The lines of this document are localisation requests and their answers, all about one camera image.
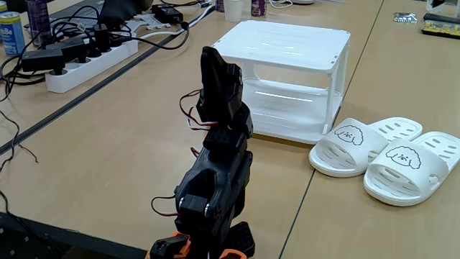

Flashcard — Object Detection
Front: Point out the black plug-in power adapter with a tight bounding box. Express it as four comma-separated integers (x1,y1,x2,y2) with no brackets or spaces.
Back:
20,48,66,76

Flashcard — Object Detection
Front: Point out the clear plastic box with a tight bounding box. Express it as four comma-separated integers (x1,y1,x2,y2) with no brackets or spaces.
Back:
425,0,460,19

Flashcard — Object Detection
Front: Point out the blue drink can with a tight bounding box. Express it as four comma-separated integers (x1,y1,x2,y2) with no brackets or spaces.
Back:
0,11,27,56

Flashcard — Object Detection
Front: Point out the white plastic shoe rack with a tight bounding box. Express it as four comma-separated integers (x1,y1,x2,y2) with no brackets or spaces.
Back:
212,19,351,145

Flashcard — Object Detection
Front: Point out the white slipper with dog print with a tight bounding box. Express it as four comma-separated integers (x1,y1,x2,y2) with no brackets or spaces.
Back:
308,117,424,178
363,131,460,207

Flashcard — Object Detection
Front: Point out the black laptop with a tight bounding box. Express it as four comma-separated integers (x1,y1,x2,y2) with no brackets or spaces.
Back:
50,0,155,28

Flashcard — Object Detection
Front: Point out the black and yellow box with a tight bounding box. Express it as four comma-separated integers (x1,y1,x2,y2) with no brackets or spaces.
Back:
420,13,460,40

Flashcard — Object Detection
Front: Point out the thick white cable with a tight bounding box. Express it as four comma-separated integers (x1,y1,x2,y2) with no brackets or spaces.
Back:
138,3,216,40

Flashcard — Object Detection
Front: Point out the white power strip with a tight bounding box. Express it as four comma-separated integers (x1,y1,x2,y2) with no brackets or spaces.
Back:
45,38,139,94

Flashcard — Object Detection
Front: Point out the black power plug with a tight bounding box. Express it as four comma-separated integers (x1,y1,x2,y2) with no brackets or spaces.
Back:
93,24,111,53

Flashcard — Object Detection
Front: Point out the black cable with ferrite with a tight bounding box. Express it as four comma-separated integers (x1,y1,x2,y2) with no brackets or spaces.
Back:
107,21,190,50

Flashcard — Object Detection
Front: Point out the white printed plastic part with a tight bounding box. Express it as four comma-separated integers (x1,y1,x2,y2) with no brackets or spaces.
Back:
121,19,141,37
138,13,172,30

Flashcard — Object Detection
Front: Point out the black power brick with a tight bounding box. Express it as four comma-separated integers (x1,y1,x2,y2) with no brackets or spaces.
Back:
45,35,88,64
150,3,184,24

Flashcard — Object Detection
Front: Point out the tall purple drink can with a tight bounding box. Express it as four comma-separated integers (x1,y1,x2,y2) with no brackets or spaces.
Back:
25,0,52,47

